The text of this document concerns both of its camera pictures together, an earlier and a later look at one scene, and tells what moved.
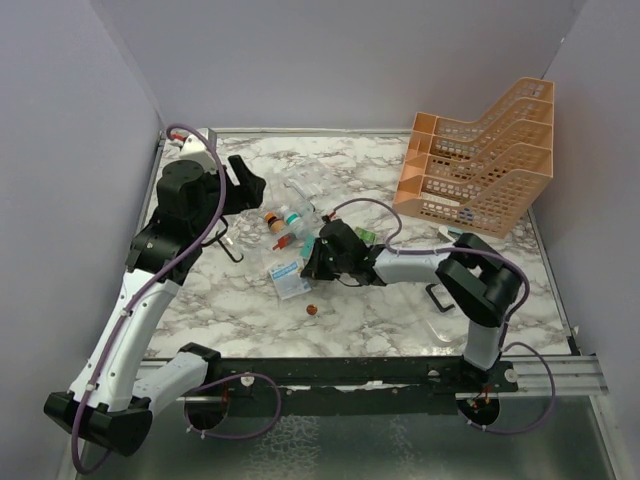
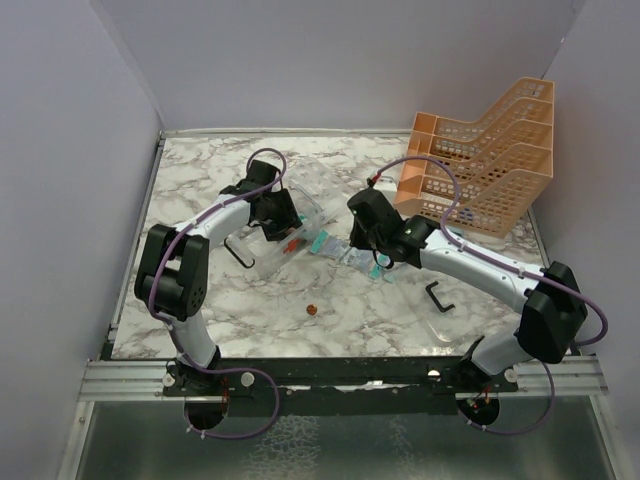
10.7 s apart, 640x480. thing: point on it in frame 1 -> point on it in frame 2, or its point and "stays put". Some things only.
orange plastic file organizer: x=482 y=173 stays put
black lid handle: x=434 y=299 stays put
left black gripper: x=250 y=190 -> x=289 y=217
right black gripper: x=314 y=269 -> x=357 y=240
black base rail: x=352 y=385 stays put
